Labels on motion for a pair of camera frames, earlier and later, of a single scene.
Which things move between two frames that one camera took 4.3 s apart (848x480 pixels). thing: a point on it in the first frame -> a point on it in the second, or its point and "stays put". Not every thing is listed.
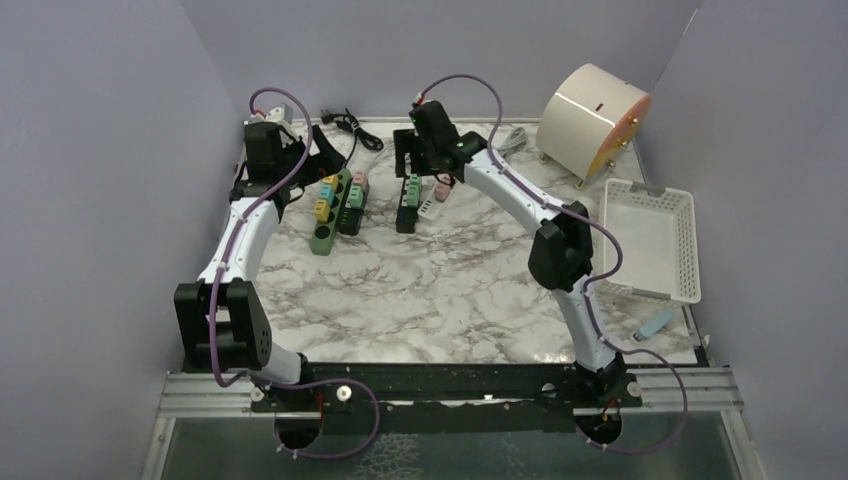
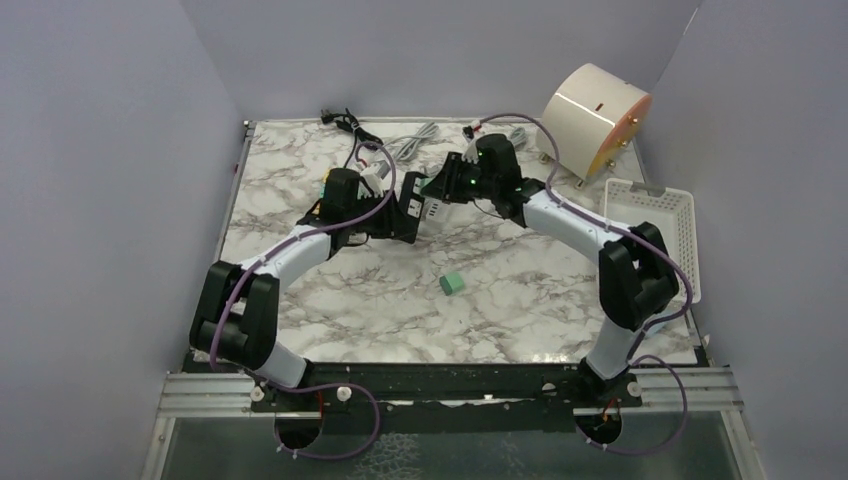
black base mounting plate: [463, 398] stays put
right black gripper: [405, 142] -> [447, 183]
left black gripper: [328, 161] -> [385, 214]
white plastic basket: [657, 233] stays put
